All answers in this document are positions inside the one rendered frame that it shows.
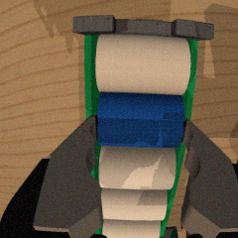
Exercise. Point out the dark grey bar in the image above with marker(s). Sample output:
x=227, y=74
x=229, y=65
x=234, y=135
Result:
x=143, y=27

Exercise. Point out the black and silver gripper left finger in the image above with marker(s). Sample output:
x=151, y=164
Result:
x=60, y=198

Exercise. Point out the beige cylinder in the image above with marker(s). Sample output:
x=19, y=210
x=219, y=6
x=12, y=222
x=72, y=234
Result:
x=142, y=64
x=114, y=228
x=134, y=204
x=137, y=167

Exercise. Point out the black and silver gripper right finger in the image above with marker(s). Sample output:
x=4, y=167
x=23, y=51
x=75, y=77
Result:
x=210, y=205

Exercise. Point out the blue cylinder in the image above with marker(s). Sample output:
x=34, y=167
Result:
x=140, y=120

